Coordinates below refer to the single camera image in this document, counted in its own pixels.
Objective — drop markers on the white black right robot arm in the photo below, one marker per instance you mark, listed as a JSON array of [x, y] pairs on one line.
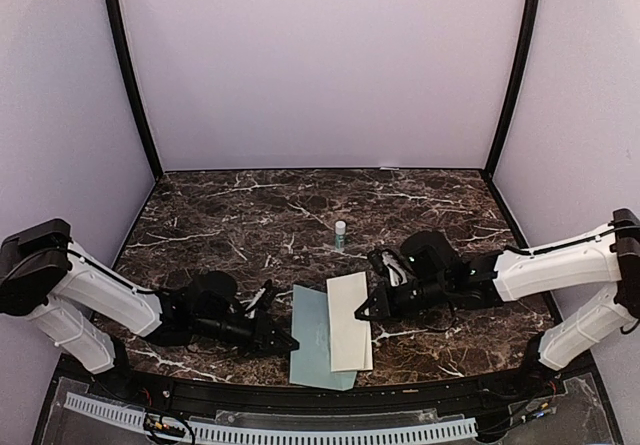
[[427, 271]]

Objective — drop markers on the light blue paper envelope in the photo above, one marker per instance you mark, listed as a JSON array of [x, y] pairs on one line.
[[310, 364]]

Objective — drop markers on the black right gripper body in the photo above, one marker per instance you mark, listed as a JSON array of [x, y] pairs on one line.
[[400, 305]]

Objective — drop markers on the black left corner frame post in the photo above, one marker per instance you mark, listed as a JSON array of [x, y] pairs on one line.
[[119, 38]]

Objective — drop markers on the white green glue stick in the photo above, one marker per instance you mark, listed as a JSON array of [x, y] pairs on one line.
[[340, 235]]

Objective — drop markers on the black corner frame post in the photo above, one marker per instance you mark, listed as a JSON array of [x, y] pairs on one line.
[[119, 38], [521, 54]]

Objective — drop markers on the black right corner frame post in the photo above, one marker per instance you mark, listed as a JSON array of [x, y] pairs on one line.
[[521, 54]]

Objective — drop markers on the black front table rail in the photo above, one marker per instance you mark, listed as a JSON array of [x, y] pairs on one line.
[[196, 385]]

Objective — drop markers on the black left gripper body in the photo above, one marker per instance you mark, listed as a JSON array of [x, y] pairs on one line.
[[255, 338]]

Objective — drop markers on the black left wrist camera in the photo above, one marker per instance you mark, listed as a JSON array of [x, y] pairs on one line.
[[265, 296]]

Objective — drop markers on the spare gray paper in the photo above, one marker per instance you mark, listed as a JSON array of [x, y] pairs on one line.
[[350, 338]]

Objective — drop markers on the white slotted cable duct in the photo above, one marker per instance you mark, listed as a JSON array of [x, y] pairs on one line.
[[237, 429]]

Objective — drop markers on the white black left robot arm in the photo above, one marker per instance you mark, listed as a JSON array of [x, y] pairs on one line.
[[46, 277]]

